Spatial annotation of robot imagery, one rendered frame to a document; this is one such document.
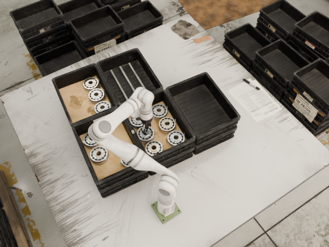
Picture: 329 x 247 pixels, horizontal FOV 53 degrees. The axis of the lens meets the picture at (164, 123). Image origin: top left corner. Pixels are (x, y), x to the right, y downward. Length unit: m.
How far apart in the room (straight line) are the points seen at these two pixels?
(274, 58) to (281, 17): 0.55
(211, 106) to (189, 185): 0.51
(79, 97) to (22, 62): 1.67
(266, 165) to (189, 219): 0.58
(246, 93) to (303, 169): 0.63
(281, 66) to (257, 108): 0.83
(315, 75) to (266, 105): 0.71
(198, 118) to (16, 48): 2.47
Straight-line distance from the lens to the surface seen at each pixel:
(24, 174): 3.01
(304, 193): 2.90
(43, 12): 3.47
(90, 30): 3.15
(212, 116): 2.05
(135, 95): 1.65
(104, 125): 1.48
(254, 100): 2.34
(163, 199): 1.69
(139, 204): 1.93
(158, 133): 1.97
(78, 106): 2.16
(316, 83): 2.88
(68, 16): 3.53
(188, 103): 2.10
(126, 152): 1.53
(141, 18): 3.37
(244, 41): 3.36
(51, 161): 2.15
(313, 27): 3.32
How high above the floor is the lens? 2.52
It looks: 57 degrees down
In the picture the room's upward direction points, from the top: 1 degrees counter-clockwise
